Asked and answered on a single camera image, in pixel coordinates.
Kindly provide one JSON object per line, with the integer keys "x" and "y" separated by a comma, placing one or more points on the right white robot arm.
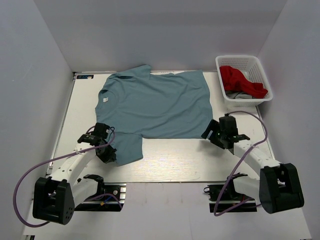
{"x": 277, "y": 187}

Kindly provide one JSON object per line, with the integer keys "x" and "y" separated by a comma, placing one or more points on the grey t-shirt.
{"x": 238, "y": 95}

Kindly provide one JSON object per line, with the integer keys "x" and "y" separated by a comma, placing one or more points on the red t-shirt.
{"x": 234, "y": 81}

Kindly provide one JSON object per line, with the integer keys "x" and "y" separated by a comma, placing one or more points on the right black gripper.
{"x": 214, "y": 126}

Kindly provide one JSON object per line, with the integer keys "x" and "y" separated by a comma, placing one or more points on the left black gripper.
{"x": 111, "y": 156}

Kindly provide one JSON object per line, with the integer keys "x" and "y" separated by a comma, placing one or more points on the blue label sticker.
{"x": 85, "y": 76}

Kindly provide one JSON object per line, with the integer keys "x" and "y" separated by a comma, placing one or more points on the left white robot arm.
{"x": 57, "y": 196}

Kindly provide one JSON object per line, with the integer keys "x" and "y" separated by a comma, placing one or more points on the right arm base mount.
{"x": 228, "y": 200}

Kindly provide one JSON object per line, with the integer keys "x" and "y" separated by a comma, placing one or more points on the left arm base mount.
{"x": 111, "y": 199}

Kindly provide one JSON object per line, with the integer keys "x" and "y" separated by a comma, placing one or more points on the blue-grey t-shirt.
{"x": 141, "y": 105}

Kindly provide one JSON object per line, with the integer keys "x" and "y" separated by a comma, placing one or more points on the white plastic basket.
{"x": 253, "y": 71}

